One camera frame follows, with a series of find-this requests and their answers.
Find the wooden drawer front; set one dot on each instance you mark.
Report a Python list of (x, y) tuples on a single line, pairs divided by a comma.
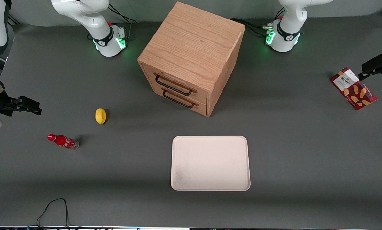
[(199, 108), (197, 95)]

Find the red tartan shortbread cookie box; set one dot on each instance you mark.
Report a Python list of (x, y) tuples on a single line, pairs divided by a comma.
[(354, 89)]

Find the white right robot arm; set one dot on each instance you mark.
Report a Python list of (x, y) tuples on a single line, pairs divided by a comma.
[(105, 37)]

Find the red cola bottle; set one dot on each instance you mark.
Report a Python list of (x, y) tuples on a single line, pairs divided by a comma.
[(63, 141)]

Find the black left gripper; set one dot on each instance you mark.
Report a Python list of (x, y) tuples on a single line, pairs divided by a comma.
[(376, 63)]

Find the cream plastic tray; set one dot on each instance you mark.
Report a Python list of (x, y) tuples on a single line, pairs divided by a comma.
[(210, 163)]

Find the wooden two-drawer cabinet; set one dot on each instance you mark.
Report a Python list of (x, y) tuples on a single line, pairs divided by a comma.
[(194, 41)]

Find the yellow lemon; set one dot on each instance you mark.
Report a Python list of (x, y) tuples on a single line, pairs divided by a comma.
[(100, 116)]

